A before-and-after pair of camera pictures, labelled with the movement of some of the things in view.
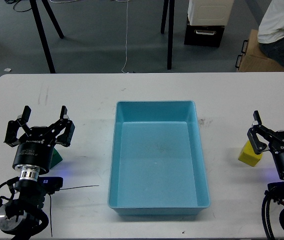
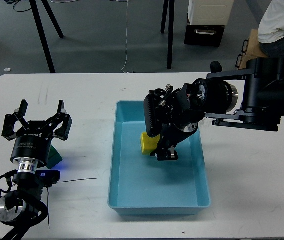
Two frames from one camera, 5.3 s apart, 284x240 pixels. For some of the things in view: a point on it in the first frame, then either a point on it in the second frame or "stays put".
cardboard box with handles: [253, 59] stays put
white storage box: [210, 12] stays put
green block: [56, 158] stays put
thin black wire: [61, 189] → [61, 181]
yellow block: [247, 155] → [148, 144]
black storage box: [209, 36] stays put
